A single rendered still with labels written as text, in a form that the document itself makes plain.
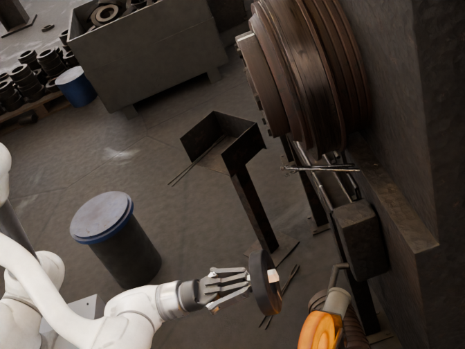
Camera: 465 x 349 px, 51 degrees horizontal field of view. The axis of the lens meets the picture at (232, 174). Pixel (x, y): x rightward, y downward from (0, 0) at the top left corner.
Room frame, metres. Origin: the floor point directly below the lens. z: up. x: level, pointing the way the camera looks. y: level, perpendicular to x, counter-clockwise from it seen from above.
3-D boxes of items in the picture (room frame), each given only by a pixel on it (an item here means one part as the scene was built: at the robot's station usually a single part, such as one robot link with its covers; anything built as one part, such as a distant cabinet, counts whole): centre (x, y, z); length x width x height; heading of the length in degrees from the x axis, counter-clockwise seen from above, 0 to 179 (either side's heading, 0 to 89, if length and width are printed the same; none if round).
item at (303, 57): (1.12, -0.26, 1.11); 0.47 x 0.06 x 0.47; 175
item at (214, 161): (1.67, -0.02, 0.36); 0.26 x 0.20 x 0.72; 30
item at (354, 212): (0.89, -0.25, 0.68); 0.11 x 0.08 x 0.24; 85
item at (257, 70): (1.13, -0.16, 1.11); 0.28 x 0.06 x 0.28; 175
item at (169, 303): (0.83, 0.26, 0.83); 0.09 x 0.06 x 0.09; 165
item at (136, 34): (3.92, 0.16, 0.39); 1.03 x 0.83 x 0.79; 89
